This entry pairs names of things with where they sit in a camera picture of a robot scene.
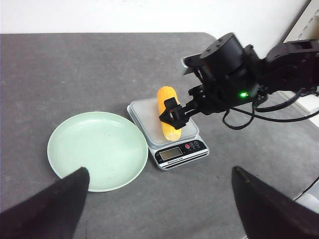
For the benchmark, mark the left gripper black left claw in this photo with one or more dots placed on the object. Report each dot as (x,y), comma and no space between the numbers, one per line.
(53,213)

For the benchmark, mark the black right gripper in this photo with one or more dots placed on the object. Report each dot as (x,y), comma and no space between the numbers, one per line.
(229,77)

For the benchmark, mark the left gripper black right claw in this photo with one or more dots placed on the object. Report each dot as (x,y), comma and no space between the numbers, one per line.
(266,213)

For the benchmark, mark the light green plate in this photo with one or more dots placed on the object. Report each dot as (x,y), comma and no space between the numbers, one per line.
(109,146)

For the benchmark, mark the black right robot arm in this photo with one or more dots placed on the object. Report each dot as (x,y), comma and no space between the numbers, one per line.
(289,71)

